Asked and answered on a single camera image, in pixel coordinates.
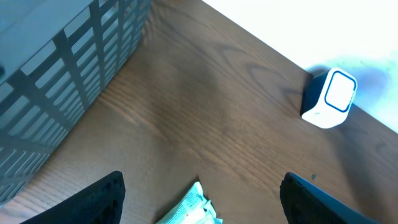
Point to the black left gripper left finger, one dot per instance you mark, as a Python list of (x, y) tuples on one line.
[(101, 202)]

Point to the light green crinkled pouch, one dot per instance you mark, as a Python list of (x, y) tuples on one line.
[(193, 208)]

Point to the white barcode scanner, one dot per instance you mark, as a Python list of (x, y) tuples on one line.
[(328, 97)]

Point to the grey plastic mesh basket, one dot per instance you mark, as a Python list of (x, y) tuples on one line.
[(57, 56)]

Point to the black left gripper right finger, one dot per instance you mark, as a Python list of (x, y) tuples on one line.
[(303, 202)]

